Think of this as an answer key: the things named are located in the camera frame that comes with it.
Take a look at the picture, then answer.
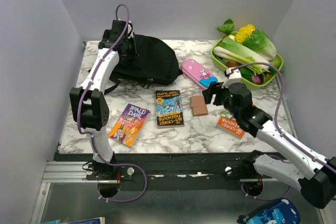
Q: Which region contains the Roald Dahl book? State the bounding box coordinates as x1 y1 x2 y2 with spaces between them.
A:
108 103 150 147

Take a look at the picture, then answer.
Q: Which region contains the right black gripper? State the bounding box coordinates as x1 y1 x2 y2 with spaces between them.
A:
202 79 240 119

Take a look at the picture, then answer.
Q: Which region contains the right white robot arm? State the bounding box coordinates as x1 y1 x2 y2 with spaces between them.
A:
202 82 335 209

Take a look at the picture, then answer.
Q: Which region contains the blue pencil case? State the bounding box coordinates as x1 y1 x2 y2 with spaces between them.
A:
237 198 301 224

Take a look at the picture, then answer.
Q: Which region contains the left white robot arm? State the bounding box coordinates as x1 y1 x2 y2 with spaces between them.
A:
69 18 137 179

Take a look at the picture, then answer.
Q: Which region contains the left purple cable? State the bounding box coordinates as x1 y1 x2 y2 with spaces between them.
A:
76 4 148 204

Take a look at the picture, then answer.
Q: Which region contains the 169-storey treehouse book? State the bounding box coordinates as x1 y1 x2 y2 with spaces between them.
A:
155 90 184 127

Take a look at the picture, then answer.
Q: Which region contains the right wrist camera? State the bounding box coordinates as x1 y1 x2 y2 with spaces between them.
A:
223 68 241 88

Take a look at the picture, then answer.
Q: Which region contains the black student backpack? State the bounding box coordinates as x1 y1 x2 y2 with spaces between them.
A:
104 35 182 94

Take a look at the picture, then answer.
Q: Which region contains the yellow corn toy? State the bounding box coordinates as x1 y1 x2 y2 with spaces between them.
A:
235 24 256 44

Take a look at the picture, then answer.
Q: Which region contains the napa cabbage toy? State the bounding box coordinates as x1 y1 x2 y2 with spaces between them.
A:
213 37 270 65

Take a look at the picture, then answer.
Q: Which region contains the black mounting base rail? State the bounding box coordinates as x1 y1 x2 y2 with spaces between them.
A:
54 152 258 194

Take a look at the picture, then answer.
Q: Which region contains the green leaf sprig toy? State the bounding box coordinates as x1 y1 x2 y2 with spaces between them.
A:
216 19 235 36

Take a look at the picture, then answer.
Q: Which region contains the brown leather wallet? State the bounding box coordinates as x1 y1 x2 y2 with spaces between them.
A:
190 95 208 116

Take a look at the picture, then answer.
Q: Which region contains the pink pencil case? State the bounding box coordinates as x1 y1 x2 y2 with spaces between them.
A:
181 59 218 89

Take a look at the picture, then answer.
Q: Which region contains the green lettuce toy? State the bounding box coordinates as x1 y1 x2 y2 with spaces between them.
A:
243 29 277 61

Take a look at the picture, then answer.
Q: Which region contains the aluminium extrusion rail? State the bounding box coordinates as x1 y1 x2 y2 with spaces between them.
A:
42 162 86 183

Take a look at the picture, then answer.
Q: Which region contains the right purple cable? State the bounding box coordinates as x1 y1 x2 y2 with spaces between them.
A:
225 62 336 201

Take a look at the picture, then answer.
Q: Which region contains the purple cable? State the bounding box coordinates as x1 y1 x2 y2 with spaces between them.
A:
76 4 148 204
225 62 336 201

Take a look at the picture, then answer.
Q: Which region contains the orange 78-storey treehouse book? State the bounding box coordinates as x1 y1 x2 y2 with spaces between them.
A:
216 111 245 139

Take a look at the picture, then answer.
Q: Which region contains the green vegetable tray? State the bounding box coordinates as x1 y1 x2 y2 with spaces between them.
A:
211 32 284 90

